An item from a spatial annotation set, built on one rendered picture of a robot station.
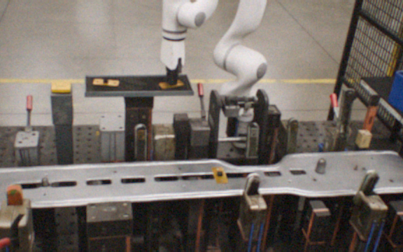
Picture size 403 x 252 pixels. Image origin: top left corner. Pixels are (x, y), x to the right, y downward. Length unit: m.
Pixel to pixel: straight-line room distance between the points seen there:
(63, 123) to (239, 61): 0.70
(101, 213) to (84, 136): 0.99
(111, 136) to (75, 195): 0.23
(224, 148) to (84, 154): 0.69
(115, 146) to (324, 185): 0.67
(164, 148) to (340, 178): 0.58
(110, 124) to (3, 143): 0.81
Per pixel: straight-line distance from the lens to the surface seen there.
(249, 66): 1.97
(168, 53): 1.73
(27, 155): 1.69
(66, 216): 1.95
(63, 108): 1.80
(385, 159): 1.91
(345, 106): 1.84
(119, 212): 1.44
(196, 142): 1.74
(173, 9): 1.66
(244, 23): 1.99
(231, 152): 1.82
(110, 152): 1.68
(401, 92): 2.20
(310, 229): 1.63
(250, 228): 1.51
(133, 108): 1.80
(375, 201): 1.61
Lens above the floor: 1.95
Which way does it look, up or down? 30 degrees down
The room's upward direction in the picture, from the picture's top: 5 degrees clockwise
